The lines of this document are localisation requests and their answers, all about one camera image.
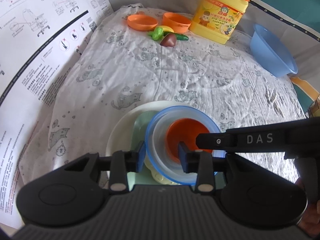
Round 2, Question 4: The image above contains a yellow detergent jug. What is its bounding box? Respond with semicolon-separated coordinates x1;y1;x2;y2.
189;0;250;44

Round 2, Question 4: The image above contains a green square plate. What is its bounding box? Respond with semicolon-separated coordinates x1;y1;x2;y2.
127;106;221;188

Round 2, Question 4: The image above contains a blue transparent bowl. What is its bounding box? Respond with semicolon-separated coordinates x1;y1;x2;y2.
145;105;222;186

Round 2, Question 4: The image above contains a yellow scalloped small plate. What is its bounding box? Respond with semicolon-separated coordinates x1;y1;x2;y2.
144;157;178;185

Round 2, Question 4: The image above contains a person's right hand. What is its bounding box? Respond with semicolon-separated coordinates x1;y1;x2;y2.
294;177;320;239

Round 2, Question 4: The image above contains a dark green toy cucumber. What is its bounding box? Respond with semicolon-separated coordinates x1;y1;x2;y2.
174;33;189;41

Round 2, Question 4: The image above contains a white round plate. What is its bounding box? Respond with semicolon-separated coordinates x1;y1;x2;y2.
105;100;184;157

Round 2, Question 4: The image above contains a white instruction sheet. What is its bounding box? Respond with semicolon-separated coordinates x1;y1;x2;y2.
1;0;113;229

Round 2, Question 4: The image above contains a green toy vegetable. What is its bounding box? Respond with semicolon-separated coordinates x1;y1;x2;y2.
148;27;164;41

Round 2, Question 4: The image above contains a clear white plastic bowl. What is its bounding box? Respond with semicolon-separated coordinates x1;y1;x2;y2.
151;110;218;180

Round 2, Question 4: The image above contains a light orange bowl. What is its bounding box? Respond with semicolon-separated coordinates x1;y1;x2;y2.
162;12;191;34

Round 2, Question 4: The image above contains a large blue plastic basin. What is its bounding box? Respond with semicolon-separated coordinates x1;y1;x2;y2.
250;24;298;77

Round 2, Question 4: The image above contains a dark orange small bowl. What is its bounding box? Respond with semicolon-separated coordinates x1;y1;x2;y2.
165;118;209;163

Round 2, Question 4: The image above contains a light orange shallow dish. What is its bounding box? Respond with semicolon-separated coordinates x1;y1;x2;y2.
127;14;158;31

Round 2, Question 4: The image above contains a white cat-print cloth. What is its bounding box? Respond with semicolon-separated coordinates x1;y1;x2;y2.
19;4;305;183

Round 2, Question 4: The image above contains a yellow toy banana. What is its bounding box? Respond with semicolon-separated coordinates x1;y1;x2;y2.
159;25;174;33

